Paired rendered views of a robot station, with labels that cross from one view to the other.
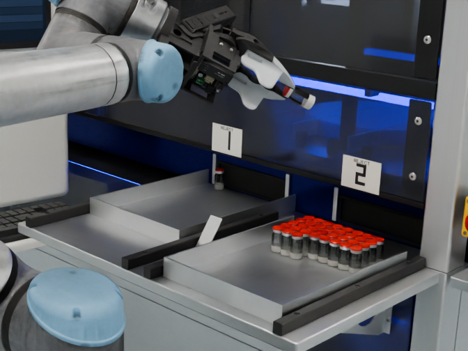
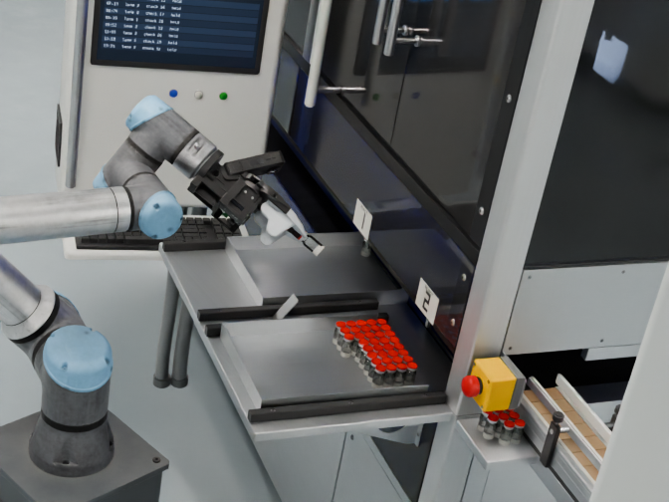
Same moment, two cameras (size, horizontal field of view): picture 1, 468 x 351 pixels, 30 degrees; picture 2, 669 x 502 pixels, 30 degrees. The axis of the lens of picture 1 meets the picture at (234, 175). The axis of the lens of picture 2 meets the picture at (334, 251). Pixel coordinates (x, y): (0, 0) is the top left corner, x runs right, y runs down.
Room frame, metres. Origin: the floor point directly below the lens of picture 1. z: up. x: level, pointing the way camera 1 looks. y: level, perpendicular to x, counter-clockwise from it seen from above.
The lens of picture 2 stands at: (-0.51, -0.85, 2.24)
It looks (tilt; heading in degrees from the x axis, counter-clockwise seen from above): 28 degrees down; 22
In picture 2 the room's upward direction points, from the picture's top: 10 degrees clockwise
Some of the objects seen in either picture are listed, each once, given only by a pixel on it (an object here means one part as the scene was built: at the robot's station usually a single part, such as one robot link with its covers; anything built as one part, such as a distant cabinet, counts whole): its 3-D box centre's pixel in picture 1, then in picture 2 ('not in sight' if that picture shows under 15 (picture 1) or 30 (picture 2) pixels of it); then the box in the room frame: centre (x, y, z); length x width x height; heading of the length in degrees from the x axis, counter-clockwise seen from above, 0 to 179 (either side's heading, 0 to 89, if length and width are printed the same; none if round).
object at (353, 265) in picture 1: (319, 247); (363, 354); (1.47, -0.16, 0.91); 0.18 x 0.02 x 0.05; 48
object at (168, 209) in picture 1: (194, 204); (316, 269); (1.72, 0.08, 0.90); 0.34 x 0.26 x 0.04; 138
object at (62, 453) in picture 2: not in sight; (73, 428); (0.99, 0.19, 0.84); 0.15 x 0.15 x 0.10
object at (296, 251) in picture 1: (297, 245); (346, 345); (1.47, -0.12, 0.91); 0.02 x 0.02 x 0.05
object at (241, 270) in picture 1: (287, 263); (322, 361); (1.40, -0.10, 0.90); 0.34 x 0.26 x 0.04; 137
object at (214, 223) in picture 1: (189, 240); (262, 311); (1.47, 0.08, 0.91); 0.14 x 0.03 x 0.06; 137
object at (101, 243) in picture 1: (231, 246); (311, 323); (1.55, 0.00, 0.87); 0.70 x 0.48 x 0.02; 48
